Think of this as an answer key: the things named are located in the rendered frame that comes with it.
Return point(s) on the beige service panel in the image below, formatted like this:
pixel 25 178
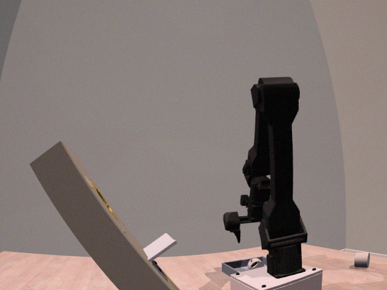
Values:
pixel 94 223

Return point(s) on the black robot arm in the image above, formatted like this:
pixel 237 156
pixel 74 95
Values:
pixel 276 101

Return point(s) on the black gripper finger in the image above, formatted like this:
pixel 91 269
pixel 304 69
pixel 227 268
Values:
pixel 237 234

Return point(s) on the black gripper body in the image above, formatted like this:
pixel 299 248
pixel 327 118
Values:
pixel 232 221

